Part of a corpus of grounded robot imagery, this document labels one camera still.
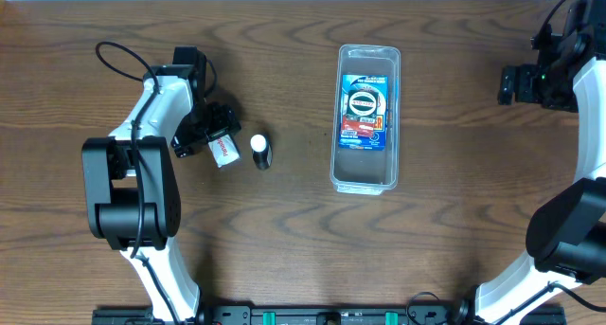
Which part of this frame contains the red medicine box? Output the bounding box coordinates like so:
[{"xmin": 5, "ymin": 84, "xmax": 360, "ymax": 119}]
[{"xmin": 340, "ymin": 115, "xmax": 375, "ymax": 137}]

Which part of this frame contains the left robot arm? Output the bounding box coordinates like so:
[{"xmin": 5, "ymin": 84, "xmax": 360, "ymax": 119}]
[{"xmin": 81, "ymin": 46, "xmax": 241, "ymax": 324}]

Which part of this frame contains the dark green round-label box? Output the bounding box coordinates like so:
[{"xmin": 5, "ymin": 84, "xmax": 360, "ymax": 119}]
[{"xmin": 347, "ymin": 90, "xmax": 379, "ymax": 118}]

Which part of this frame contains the white Panadol box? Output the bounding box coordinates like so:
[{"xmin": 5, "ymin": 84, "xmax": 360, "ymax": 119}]
[{"xmin": 208, "ymin": 135, "xmax": 241, "ymax": 168}]

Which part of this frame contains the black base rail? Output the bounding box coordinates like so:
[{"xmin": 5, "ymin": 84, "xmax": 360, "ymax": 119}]
[{"xmin": 91, "ymin": 305, "xmax": 567, "ymax": 325}]

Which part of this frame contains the blue Kool Fever box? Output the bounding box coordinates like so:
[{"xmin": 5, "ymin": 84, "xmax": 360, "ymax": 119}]
[{"xmin": 337, "ymin": 74, "xmax": 389, "ymax": 151}]

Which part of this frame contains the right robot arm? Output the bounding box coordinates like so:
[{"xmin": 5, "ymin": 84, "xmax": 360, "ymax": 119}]
[{"xmin": 450, "ymin": 0, "xmax": 605, "ymax": 324}]

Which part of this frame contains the clear plastic container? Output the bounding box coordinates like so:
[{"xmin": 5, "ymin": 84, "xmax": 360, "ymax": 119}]
[{"xmin": 330, "ymin": 45, "xmax": 401, "ymax": 195}]

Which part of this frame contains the dark bottle with white cap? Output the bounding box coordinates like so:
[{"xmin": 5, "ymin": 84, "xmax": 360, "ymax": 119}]
[{"xmin": 250, "ymin": 134, "xmax": 273, "ymax": 171}]

